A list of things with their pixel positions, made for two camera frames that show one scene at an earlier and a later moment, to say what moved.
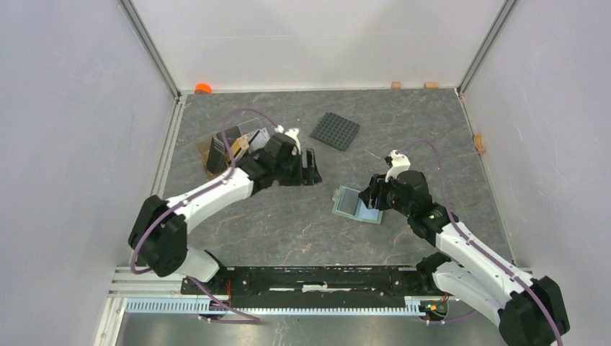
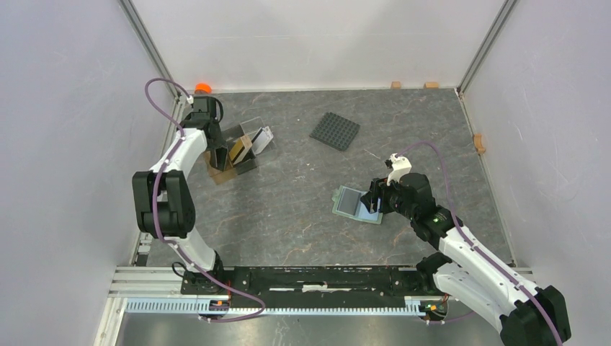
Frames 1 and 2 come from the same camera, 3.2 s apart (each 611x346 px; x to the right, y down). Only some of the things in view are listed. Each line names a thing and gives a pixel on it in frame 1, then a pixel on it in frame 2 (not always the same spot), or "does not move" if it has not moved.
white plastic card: x=348 y=202 does not move
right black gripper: x=377 y=187 does not move
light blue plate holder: x=347 y=202 does not move
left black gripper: x=297 y=179 to x=218 y=143
